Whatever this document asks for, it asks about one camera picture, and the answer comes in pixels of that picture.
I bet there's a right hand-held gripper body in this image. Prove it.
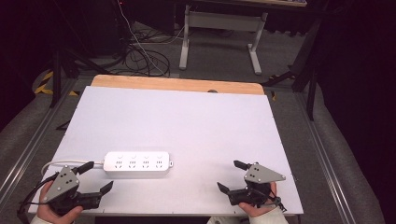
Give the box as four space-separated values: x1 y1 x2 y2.
227 162 287 208

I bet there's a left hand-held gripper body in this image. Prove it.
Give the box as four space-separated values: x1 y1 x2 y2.
41 165 102 217

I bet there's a white power strip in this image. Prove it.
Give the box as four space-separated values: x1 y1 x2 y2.
103 150 175 175

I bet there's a person's left hand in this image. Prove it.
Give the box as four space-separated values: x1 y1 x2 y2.
36 181 84 224

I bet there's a person's right hand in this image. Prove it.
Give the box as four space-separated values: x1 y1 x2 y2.
237 181 278 218

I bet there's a person's white clothing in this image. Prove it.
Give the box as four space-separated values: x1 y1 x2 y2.
206 216 250 224

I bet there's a white board table cover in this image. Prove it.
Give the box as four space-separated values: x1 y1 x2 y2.
27 85 304 217

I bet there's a yellow black floor tape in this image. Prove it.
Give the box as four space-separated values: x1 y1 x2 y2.
33 70 80 97

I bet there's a black metal stand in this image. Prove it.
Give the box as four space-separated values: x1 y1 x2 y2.
49 43 110 109
261 17 323 121

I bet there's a wooden table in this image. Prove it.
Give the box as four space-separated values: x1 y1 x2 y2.
90 74 265 96

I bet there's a dark equipment cabinet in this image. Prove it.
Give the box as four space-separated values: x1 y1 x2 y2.
87 0 134 59

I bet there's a wooden desk top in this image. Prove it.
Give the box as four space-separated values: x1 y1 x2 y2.
192 0 308 8

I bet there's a white power strip cable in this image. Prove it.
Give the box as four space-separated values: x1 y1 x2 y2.
40 159 106 177

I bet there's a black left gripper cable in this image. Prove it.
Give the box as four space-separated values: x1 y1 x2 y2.
16 172 61 218

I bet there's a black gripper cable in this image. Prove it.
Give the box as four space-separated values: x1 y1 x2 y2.
265 189 288 214
16 172 61 218

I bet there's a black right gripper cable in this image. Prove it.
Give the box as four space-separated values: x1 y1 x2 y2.
265 189 288 214

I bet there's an aluminium floor rail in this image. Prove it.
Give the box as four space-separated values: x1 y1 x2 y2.
293 91 347 224
0 77 79 204

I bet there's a tangle of black floor cables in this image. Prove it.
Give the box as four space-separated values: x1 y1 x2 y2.
121 26 172 78

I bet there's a thin white floor cable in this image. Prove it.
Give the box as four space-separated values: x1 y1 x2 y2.
117 0 185 77

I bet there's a white metal desk frame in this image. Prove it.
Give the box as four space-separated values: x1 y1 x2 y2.
178 4 269 77

